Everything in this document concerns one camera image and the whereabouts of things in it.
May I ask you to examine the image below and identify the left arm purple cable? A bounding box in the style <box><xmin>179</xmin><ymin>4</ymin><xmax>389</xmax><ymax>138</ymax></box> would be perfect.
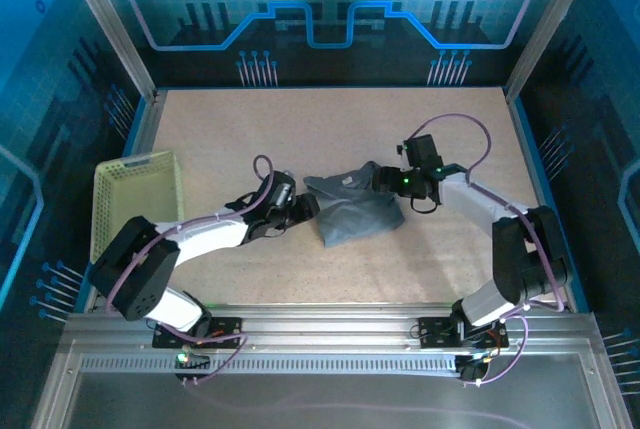
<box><xmin>104</xmin><ymin>153</ymin><xmax>274</xmax><ymax>388</ymax></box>

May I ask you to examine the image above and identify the grey slotted cable duct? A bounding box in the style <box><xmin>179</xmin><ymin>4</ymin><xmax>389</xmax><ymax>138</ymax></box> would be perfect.
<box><xmin>79</xmin><ymin>352</ymin><xmax>464</xmax><ymax>376</ymax></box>

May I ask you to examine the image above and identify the pale green perforated basket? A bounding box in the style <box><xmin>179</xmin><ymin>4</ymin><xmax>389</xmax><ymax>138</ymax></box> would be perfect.
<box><xmin>89</xmin><ymin>149</ymin><xmax>185</xmax><ymax>266</ymax></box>

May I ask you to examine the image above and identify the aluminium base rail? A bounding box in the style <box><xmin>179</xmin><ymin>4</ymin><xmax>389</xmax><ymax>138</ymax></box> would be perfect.
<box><xmin>62</xmin><ymin>302</ymin><xmax>601</xmax><ymax>356</ymax></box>

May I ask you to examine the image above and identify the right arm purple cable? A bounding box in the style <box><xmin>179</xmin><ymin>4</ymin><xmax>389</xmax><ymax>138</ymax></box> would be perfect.
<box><xmin>407</xmin><ymin>113</ymin><xmax>566</xmax><ymax>389</ymax></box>

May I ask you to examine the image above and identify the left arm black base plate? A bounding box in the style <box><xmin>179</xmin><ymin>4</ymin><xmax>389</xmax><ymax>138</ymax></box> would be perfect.
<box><xmin>152</xmin><ymin>316</ymin><xmax>244</xmax><ymax>350</ymax></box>

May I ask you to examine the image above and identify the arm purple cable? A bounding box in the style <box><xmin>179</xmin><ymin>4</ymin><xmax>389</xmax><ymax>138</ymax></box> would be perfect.
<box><xmin>407</xmin><ymin>113</ymin><xmax>566</xmax><ymax>389</ymax></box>
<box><xmin>104</xmin><ymin>153</ymin><xmax>274</xmax><ymax>388</ymax></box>

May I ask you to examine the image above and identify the grey t-shirt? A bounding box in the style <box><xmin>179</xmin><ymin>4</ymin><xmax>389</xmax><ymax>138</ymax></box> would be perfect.
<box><xmin>302</xmin><ymin>160</ymin><xmax>406</xmax><ymax>249</ymax></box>

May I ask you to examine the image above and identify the steel sheet panel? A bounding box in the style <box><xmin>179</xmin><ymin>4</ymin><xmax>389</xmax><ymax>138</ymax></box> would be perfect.
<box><xmin>34</xmin><ymin>343</ymin><xmax>631</xmax><ymax>429</ymax></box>

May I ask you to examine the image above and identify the small black adapter box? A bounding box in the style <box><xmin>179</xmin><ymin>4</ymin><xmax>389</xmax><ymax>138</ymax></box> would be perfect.
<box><xmin>457</xmin><ymin>354</ymin><xmax>490</xmax><ymax>384</ymax></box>

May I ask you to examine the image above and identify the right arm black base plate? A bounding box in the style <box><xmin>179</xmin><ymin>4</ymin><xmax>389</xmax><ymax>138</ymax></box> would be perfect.
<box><xmin>417</xmin><ymin>316</ymin><xmax>509</xmax><ymax>350</ymax></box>

